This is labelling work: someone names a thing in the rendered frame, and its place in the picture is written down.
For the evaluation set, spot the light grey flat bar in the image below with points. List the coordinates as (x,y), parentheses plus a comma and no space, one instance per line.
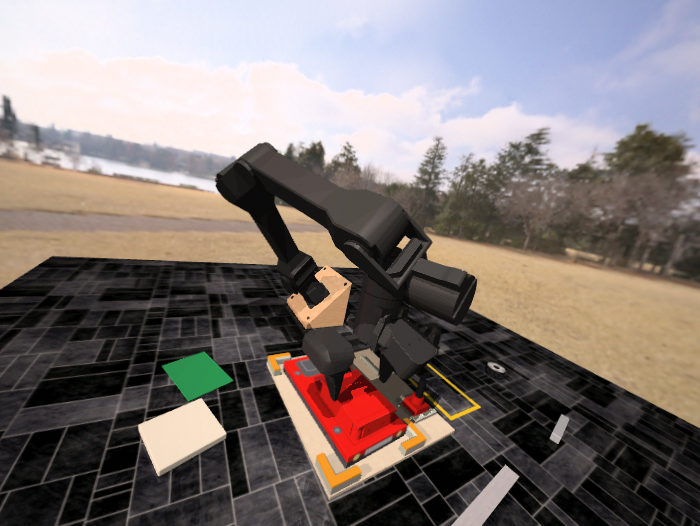
(488,499)
(559,429)

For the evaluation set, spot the yellow rectangular outline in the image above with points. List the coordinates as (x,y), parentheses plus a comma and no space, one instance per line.
(458,414)

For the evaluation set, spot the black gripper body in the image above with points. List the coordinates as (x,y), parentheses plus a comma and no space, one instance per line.
(332,353)

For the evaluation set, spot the green flat square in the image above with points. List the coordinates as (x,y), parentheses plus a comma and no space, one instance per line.
(196,375)

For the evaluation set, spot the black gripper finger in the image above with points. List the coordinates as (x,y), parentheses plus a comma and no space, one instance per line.
(334,383)
(385,368)

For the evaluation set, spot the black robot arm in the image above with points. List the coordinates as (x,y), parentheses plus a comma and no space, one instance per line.
(366,227)

